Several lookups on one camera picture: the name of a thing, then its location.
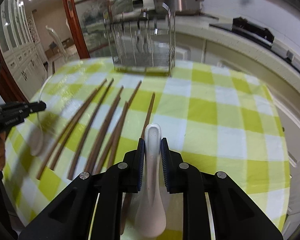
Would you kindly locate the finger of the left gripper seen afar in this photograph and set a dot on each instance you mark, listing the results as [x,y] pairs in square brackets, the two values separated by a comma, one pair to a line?
[36,107]

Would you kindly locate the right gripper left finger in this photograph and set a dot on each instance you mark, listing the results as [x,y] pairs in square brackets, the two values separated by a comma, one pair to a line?
[132,174]

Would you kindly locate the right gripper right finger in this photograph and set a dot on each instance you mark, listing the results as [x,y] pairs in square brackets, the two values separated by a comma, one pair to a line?
[171,170]

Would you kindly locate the white ceramic soup spoon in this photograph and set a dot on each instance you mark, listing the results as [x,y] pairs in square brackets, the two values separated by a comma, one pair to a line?
[150,220]

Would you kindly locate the white kitchen counter cabinet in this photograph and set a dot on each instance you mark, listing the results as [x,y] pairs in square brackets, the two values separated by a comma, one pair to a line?
[217,43]

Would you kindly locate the white dining chair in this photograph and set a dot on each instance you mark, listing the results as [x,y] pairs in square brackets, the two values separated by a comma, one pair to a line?
[66,48]

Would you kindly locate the green white checkered tablecloth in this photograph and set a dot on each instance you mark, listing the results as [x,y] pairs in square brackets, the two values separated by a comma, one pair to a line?
[218,119]

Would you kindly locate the white sideboard cabinet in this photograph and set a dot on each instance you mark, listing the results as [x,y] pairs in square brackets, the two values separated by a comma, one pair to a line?
[18,49]

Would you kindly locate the black gas stove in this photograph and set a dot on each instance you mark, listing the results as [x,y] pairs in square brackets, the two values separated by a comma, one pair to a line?
[263,37]

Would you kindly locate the red wooden door frame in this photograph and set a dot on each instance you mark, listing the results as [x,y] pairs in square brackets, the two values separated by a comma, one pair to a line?
[75,29]

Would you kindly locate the steel wire utensil rack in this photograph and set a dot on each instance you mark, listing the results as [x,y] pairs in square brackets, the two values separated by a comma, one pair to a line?
[143,42]

